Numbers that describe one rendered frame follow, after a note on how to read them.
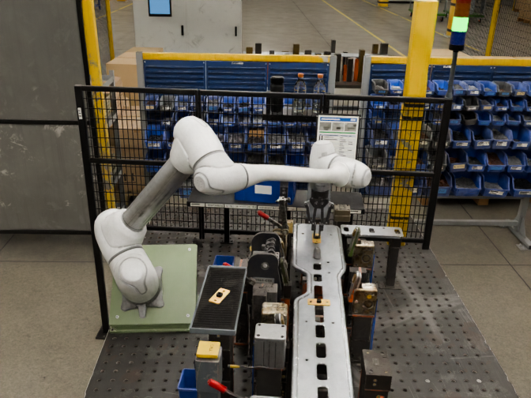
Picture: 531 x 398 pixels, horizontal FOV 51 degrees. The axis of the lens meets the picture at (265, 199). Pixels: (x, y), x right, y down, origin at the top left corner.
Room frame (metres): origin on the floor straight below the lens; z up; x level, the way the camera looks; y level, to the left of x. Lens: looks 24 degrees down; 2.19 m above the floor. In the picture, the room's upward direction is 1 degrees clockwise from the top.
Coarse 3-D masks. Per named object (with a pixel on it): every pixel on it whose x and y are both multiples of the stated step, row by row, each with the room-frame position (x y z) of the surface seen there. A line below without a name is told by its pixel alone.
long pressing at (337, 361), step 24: (336, 240) 2.24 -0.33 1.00; (312, 264) 2.03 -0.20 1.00; (336, 264) 2.03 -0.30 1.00; (312, 288) 1.84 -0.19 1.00; (336, 288) 1.84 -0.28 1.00; (312, 312) 1.68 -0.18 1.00; (336, 312) 1.69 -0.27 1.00; (312, 336) 1.54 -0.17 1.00; (336, 336) 1.54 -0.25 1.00; (312, 360) 1.42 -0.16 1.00; (336, 360) 1.42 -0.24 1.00; (312, 384) 1.31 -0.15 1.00; (336, 384) 1.32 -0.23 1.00
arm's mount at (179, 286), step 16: (160, 256) 2.16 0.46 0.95; (176, 256) 2.16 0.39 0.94; (192, 256) 2.17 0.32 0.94; (176, 272) 2.11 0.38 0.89; (192, 272) 2.11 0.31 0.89; (112, 288) 2.04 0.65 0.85; (176, 288) 2.05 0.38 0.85; (192, 288) 2.06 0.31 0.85; (112, 304) 1.99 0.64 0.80; (176, 304) 2.00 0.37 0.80; (192, 304) 2.01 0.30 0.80; (112, 320) 1.94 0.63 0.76; (128, 320) 1.94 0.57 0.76; (144, 320) 1.94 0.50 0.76; (160, 320) 1.95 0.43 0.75; (176, 320) 1.95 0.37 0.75
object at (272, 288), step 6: (270, 288) 1.71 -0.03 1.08; (276, 288) 1.71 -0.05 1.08; (270, 294) 1.69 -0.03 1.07; (276, 294) 1.69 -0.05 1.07; (252, 300) 1.70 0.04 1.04; (270, 300) 1.69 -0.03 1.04; (276, 300) 1.69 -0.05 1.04; (252, 306) 1.70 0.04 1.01; (252, 312) 1.70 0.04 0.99; (252, 360) 1.77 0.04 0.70; (252, 366) 1.72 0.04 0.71
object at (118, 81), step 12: (120, 84) 5.39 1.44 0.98; (120, 108) 5.28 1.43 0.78; (132, 108) 5.43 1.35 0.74; (120, 120) 4.99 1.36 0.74; (132, 120) 5.01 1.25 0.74; (120, 132) 4.73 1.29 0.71; (120, 144) 4.73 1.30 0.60; (132, 144) 4.74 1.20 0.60; (132, 156) 4.74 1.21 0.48; (132, 168) 4.74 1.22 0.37; (144, 180) 4.75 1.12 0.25; (132, 192) 4.73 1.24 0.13
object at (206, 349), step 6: (204, 342) 1.30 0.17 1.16; (210, 342) 1.30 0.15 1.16; (216, 342) 1.30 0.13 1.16; (198, 348) 1.27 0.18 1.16; (204, 348) 1.27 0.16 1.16; (210, 348) 1.27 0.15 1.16; (216, 348) 1.27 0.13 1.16; (198, 354) 1.25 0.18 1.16; (204, 354) 1.25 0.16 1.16; (210, 354) 1.25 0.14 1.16; (216, 354) 1.25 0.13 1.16
